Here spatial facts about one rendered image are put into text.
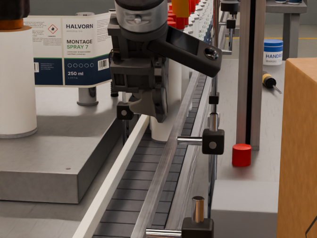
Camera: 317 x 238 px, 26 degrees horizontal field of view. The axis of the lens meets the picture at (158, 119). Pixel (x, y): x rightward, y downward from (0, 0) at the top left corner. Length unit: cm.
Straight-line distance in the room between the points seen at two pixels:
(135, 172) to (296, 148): 46
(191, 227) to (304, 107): 15
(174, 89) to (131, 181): 21
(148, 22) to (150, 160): 24
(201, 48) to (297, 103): 44
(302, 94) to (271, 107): 102
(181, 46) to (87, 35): 41
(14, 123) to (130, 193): 33
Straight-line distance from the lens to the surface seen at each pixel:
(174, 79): 115
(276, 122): 150
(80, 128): 127
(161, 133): 117
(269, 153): 130
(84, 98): 143
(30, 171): 107
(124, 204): 93
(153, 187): 76
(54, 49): 142
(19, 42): 120
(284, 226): 69
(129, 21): 98
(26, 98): 122
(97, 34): 142
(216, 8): 123
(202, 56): 103
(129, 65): 103
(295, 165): 64
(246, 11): 126
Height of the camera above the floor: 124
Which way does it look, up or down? 16 degrees down
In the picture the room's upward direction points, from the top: straight up
